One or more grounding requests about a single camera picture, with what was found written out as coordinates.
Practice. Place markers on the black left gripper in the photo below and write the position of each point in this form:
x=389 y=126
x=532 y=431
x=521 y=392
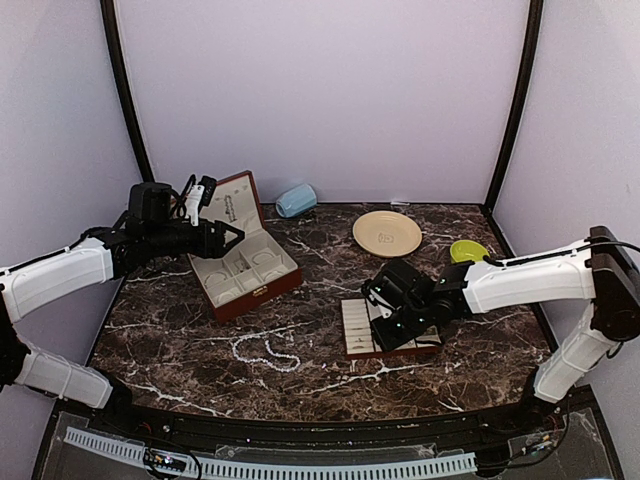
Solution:
x=215 y=249

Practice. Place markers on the silver bangle left compartment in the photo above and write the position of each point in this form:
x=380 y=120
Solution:
x=215 y=278

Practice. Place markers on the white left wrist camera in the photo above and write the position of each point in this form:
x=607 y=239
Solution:
x=198 y=196

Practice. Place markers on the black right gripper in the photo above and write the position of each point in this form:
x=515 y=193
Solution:
x=384 y=338

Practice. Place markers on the cream ceramic plate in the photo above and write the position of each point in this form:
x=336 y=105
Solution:
x=387 y=234

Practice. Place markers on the silver bangle back compartment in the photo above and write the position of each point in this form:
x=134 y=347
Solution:
x=262 y=256

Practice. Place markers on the silver bangle right compartment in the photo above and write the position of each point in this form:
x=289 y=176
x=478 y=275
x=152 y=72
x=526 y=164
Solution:
x=273 y=274

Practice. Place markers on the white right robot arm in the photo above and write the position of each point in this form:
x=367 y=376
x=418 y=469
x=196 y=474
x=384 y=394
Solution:
x=598 y=270

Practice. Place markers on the silver charm jewelry pile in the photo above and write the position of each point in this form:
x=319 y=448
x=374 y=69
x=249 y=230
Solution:
x=241 y=266

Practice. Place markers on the light blue cup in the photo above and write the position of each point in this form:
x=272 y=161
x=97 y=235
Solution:
x=296 y=201

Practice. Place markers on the green small bowl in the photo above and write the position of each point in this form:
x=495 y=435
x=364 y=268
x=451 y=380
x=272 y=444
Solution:
x=467 y=250

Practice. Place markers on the red earring tray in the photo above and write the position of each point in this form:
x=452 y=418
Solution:
x=357 y=315

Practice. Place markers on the silver bangle front compartment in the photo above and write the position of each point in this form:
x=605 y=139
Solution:
x=227 y=295

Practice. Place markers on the silver bangle compartment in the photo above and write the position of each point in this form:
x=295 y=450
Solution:
x=215 y=278
x=273 y=274
x=262 y=256
x=227 y=295

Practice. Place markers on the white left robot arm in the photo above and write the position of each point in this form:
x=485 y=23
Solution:
x=33 y=284

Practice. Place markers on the white slotted cable duct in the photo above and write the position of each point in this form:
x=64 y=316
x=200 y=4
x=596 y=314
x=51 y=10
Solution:
x=252 y=463

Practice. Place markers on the red wooden jewelry box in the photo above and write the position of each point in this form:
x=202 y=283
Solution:
x=236 y=202

